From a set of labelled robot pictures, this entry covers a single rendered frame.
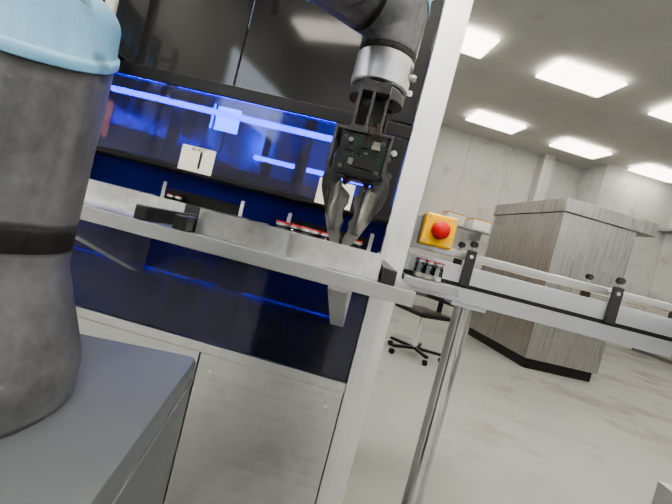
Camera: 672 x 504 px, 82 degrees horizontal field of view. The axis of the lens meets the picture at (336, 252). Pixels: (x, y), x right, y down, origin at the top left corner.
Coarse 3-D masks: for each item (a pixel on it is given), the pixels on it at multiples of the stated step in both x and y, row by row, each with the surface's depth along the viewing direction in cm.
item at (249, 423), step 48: (96, 336) 95; (144, 336) 94; (192, 384) 94; (240, 384) 92; (288, 384) 91; (336, 384) 90; (192, 432) 93; (240, 432) 92; (288, 432) 91; (192, 480) 94; (240, 480) 92; (288, 480) 91
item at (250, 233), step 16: (208, 224) 54; (224, 224) 54; (240, 224) 53; (256, 224) 53; (240, 240) 53; (256, 240) 53; (272, 240) 53; (288, 240) 53; (304, 240) 53; (320, 240) 52; (288, 256) 53; (304, 256) 53; (320, 256) 52; (336, 256) 52; (352, 256) 52; (368, 256) 52; (352, 272) 52; (368, 272) 52
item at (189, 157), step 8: (184, 144) 93; (184, 152) 93; (192, 152) 93; (200, 152) 92; (208, 152) 92; (216, 152) 92; (184, 160) 93; (192, 160) 93; (208, 160) 92; (184, 168) 93; (192, 168) 93; (200, 168) 92; (208, 168) 92
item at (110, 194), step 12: (96, 180) 80; (96, 192) 67; (108, 192) 67; (120, 192) 67; (132, 192) 67; (144, 192) 97; (108, 204) 67; (120, 204) 67; (132, 204) 67; (144, 204) 67; (156, 204) 66; (168, 204) 66; (180, 204) 66
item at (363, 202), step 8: (368, 192) 50; (360, 200) 52; (368, 200) 52; (360, 208) 52; (368, 208) 52; (360, 216) 48; (368, 216) 52; (352, 224) 52; (360, 224) 52; (352, 232) 52; (360, 232) 52; (344, 240) 52; (352, 240) 52
